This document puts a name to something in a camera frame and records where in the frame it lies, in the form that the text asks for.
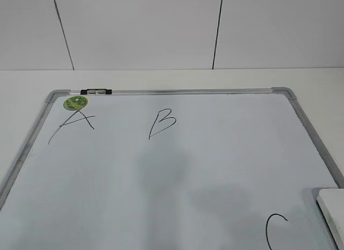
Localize green round magnet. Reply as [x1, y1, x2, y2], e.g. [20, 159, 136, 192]
[63, 96, 88, 111]

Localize black and clear marker pen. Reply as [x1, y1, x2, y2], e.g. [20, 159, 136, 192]
[80, 89, 112, 95]

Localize white board eraser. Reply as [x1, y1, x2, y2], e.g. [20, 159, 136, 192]
[317, 188, 344, 249]

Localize white board with grey frame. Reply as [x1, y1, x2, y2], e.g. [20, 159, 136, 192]
[1, 88, 343, 249]

